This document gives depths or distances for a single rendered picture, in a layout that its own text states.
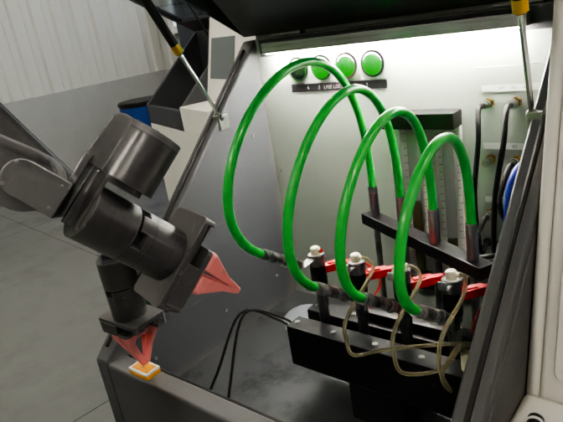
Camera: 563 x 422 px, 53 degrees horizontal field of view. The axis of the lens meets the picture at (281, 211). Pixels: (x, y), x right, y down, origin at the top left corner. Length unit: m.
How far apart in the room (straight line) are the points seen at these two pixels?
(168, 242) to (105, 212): 0.07
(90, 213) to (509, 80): 0.72
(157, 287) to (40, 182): 0.16
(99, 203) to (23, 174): 0.07
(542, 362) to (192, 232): 0.49
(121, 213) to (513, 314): 0.48
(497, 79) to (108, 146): 0.68
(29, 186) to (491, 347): 0.53
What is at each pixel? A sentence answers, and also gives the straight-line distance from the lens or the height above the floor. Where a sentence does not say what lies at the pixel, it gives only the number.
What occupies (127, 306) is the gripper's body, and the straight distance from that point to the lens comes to 0.95.
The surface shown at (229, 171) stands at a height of 1.30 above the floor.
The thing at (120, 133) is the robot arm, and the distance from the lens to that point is 0.55.
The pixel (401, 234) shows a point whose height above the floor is 1.23.
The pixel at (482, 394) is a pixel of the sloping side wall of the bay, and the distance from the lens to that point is 0.72.
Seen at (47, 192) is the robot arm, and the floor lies 1.38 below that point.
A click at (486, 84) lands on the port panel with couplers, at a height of 1.33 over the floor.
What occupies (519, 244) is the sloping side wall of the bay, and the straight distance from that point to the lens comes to 0.77.
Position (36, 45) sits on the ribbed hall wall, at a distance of 7.67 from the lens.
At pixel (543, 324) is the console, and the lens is 0.81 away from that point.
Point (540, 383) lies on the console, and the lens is 0.84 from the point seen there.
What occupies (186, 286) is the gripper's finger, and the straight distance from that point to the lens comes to 0.58.
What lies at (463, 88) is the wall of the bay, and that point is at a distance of 1.05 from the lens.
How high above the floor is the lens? 1.50
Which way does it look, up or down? 19 degrees down
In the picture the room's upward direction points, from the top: 9 degrees counter-clockwise
